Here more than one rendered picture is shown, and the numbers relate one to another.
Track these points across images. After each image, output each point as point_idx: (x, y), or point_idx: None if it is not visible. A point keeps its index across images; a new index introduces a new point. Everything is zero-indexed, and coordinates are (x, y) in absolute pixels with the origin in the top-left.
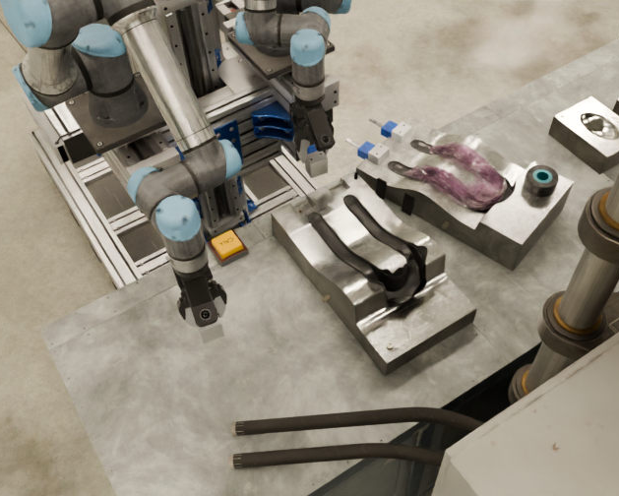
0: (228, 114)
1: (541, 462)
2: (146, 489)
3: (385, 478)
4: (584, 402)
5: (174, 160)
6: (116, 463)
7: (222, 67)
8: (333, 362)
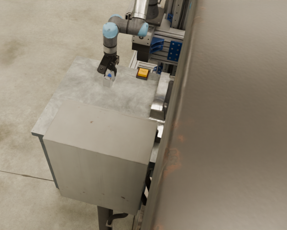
0: (180, 39)
1: (83, 121)
2: (54, 108)
3: None
4: (116, 121)
5: (148, 37)
6: (56, 97)
7: None
8: None
